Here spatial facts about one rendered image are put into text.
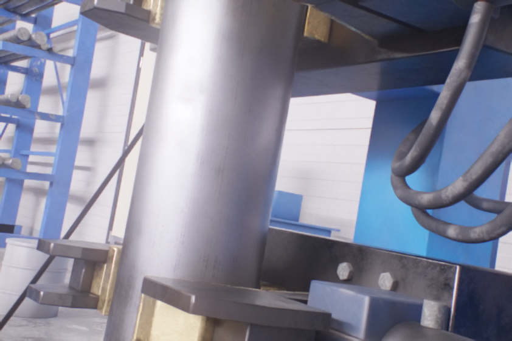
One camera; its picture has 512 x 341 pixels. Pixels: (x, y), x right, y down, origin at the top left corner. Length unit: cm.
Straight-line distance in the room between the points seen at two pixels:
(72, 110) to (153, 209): 590
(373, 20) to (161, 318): 48
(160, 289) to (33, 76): 749
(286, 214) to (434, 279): 262
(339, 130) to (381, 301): 320
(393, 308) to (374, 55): 41
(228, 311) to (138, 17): 60
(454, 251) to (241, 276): 43
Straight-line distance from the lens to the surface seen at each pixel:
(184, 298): 77
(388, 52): 107
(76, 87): 691
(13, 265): 355
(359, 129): 388
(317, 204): 401
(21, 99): 654
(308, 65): 121
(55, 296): 118
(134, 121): 632
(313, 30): 117
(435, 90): 125
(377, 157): 136
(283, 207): 351
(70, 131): 688
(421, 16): 97
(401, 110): 134
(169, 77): 103
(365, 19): 99
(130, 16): 120
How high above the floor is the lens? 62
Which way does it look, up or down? 3 degrees up
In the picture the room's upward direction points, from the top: 10 degrees clockwise
